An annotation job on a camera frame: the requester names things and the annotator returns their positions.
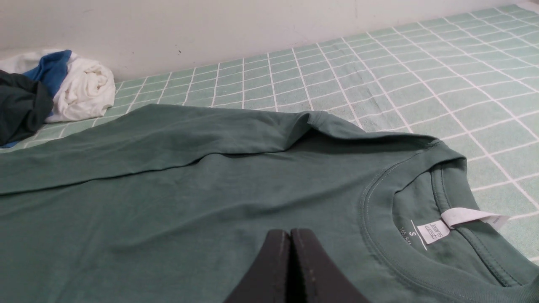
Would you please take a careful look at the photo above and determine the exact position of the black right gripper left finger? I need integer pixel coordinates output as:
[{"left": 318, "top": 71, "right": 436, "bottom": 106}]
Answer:
[{"left": 225, "top": 229, "right": 291, "bottom": 303}]

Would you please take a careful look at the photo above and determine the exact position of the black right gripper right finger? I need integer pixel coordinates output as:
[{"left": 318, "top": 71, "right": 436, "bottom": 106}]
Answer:
[{"left": 291, "top": 229, "right": 368, "bottom": 303}]

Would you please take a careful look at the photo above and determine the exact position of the green long-sleeve top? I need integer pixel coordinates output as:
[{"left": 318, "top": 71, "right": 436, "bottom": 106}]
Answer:
[{"left": 0, "top": 105, "right": 538, "bottom": 303}]

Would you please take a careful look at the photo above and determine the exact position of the green checkered table cloth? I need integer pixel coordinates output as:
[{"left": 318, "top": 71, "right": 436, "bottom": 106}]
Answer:
[{"left": 1, "top": 0, "right": 539, "bottom": 263}]

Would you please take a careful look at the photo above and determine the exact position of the white crumpled garment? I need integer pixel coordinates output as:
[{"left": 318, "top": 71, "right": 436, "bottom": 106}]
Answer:
[{"left": 0, "top": 50, "right": 116, "bottom": 123}]

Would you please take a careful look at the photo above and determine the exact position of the dark teal crumpled garment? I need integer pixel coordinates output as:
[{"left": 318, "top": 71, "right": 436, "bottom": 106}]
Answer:
[{"left": 0, "top": 71, "right": 53, "bottom": 146}]

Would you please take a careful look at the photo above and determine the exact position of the blue crumpled garment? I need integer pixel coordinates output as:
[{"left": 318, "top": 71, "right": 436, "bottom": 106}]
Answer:
[{"left": 2, "top": 50, "right": 72, "bottom": 149}]

